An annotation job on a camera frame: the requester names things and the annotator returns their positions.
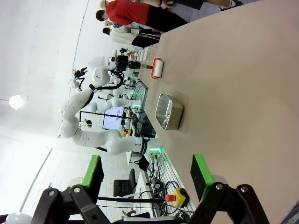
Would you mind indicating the person in red shirt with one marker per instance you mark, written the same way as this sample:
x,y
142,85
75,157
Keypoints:
x,y
130,11

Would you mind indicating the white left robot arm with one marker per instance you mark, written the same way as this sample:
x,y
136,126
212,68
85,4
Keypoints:
x,y
93,137

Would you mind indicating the black bag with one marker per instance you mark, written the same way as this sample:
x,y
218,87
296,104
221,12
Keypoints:
x,y
142,163

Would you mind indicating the rectangular stainless steel container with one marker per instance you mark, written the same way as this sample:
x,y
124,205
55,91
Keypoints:
x,y
168,112

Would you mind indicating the pink lint roller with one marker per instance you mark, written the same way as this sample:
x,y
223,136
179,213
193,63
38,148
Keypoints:
x,y
158,68

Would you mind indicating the black tripod pole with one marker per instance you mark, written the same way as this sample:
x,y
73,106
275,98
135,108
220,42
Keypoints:
x,y
130,200

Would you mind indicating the black office chair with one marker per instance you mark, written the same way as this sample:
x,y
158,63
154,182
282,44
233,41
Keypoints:
x,y
125,184

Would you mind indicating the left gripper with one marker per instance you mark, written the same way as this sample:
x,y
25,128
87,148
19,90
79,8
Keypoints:
x,y
134,65

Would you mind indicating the yellow emergency stop button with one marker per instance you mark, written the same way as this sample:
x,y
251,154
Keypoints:
x,y
178,198

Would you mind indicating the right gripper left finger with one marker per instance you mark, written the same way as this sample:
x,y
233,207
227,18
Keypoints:
x,y
92,172

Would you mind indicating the computer monitor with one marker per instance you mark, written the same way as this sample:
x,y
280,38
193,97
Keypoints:
x,y
113,119

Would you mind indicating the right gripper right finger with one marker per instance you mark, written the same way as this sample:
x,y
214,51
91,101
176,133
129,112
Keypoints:
x,y
198,177

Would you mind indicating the round ceiling light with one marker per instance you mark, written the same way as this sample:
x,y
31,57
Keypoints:
x,y
16,102

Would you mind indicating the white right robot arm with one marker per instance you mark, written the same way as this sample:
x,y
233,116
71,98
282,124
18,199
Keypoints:
x,y
18,219

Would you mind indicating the person in white top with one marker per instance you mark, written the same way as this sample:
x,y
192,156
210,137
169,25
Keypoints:
x,y
126,36

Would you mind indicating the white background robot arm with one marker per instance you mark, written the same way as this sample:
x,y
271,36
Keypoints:
x,y
76,80

